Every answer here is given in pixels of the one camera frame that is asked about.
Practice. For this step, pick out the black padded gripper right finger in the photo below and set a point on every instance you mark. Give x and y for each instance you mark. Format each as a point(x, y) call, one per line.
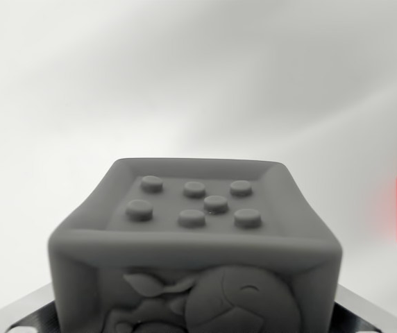
point(356, 317)

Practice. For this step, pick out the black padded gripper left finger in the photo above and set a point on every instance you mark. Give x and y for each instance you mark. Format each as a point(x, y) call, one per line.
point(28, 317)

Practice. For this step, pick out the grey embossed rubber cube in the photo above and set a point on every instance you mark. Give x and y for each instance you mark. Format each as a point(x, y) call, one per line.
point(198, 243)

